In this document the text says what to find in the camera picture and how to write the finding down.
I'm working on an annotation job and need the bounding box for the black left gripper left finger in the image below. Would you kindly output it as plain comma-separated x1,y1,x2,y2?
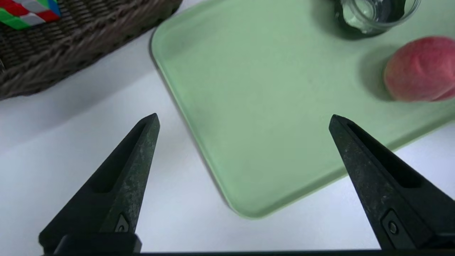
38,113,160,254

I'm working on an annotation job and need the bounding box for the multicoloured puzzle cube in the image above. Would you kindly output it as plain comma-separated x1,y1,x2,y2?
0,0,61,30

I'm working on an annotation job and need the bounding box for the realistic pink peach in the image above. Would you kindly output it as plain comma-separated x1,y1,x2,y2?
383,36,455,102

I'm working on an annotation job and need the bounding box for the light green plastic tray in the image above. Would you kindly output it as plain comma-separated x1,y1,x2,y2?
151,0,455,219

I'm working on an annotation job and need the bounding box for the dark brown wicker basket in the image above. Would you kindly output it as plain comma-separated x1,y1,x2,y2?
0,0,183,101

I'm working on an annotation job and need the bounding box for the glass cup with black handle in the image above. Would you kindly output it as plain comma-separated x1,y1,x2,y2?
334,0,422,39

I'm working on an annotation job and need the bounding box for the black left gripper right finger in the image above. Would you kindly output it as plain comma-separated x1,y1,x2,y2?
329,114,455,251

